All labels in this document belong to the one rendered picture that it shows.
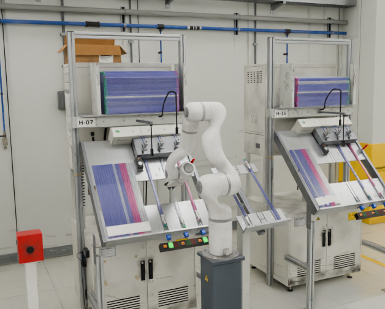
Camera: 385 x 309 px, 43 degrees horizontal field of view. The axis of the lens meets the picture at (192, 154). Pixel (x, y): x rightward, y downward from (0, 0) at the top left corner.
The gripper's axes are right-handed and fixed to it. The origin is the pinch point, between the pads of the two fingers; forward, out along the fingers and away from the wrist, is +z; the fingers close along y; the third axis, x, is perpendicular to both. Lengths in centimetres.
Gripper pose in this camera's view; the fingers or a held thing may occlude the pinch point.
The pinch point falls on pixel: (171, 186)
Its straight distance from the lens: 303.9
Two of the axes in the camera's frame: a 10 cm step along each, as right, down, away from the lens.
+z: -3.5, 3.8, 8.5
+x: 2.2, 9.2, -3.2
